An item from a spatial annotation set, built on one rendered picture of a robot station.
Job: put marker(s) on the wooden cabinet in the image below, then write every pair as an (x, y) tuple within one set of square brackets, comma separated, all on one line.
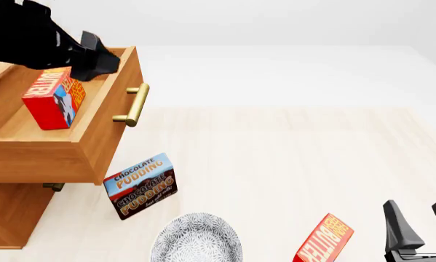
[(6, 218)]

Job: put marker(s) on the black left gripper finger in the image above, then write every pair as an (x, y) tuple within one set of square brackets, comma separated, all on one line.
[(91, 41), (95, 65)]

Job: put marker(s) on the patterned grey white bowl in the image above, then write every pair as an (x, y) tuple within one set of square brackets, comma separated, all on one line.
[(197, 240)]

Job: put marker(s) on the red butter box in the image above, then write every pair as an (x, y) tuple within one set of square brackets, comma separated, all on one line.
[(44, 109), (323, 243)]

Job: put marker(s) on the chocolate pudding box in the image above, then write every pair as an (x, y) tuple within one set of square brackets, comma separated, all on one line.
[(141, 188)]

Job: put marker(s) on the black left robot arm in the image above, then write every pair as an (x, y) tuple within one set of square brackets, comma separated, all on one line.
[(14, 32)]

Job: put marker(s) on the wooden drawer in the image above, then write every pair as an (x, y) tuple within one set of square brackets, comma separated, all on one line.
[(39, 161)]

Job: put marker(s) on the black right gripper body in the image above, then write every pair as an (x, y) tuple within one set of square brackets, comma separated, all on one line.
[(421, 258)]

